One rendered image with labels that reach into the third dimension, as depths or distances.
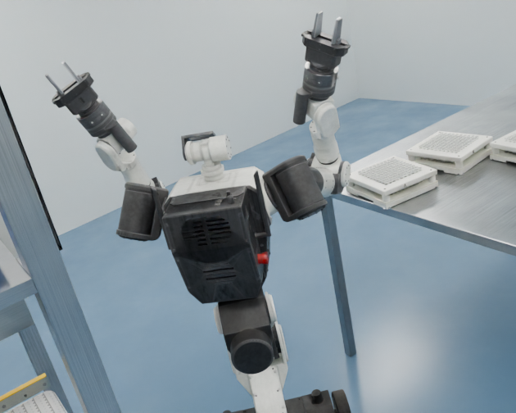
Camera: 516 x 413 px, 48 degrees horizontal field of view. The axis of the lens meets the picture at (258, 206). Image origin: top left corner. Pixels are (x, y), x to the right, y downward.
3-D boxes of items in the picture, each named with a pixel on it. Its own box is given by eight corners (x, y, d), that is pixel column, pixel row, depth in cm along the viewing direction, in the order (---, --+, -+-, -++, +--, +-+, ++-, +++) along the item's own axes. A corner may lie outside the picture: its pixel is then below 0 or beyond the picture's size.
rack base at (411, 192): (396, 171, 234) (395, 165, 233) (438, 186, 213) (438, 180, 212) (346, 191, 225) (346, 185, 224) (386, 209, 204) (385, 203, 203)
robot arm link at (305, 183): (333, 198, 156) (319, 200, 143) (305, 212, 159) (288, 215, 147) (314, 161, 158) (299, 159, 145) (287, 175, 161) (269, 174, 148)
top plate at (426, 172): (394, 160, 232) (394, 155, 231) (437, 174, 211) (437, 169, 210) (344, 179, 223) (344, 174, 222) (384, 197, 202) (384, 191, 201)
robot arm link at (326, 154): (340, 123, 165) (349, 164, 180) (306, 120, 169) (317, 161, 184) (331, 151, 160) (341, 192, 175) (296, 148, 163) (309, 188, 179)
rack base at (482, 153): (439, 146, 249) (439, 140, 248) (493, 152, 232) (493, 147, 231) (406, 166, 236) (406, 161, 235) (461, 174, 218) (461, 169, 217)
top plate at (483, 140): (438, 134, 247) (438, 130, 247) (493, 140, 230) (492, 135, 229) (405, 155, 234) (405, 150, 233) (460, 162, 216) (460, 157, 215)
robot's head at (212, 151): (231, 170, 149) (224, 138, 146) (193, 176, 151) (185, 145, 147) (234, 161, 155) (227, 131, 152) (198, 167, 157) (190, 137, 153)
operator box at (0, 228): (23, 261, 213) (-3, 198, 202) (35, 276, 199) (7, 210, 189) (6, 269, 210) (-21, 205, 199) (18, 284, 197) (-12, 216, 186)
